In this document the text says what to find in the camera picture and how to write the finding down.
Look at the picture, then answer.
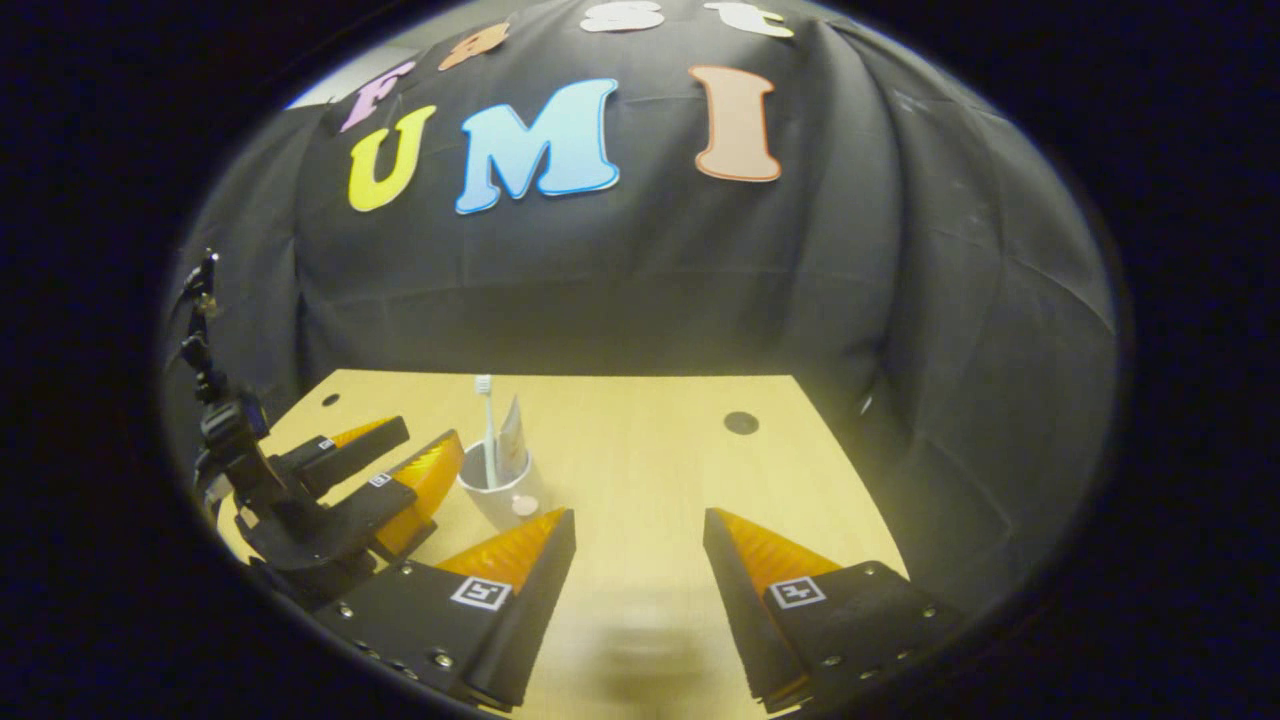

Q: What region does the white cup with wooden handle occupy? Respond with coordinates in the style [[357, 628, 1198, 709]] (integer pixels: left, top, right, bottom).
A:
[[457, 450, 547, 533]]

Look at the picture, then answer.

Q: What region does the light blue toothbrush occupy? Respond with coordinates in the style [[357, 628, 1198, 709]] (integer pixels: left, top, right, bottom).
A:
[[474, 375, 501, 489]]

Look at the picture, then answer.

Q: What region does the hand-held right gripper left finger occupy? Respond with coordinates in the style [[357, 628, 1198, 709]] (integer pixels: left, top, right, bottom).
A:
[[314, 507, 579, 714]]

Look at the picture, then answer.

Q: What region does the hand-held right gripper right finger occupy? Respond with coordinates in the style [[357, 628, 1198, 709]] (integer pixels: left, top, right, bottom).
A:
[[702, 506, 967, 714]]

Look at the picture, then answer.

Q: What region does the white toothpaste tube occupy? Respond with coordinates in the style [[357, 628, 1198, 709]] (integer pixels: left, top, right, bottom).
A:
[[497, 395, 529, 486]]

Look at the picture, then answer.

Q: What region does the wooden desktop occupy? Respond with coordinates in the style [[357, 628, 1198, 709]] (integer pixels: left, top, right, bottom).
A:
[[215, 370, 911, 720]]

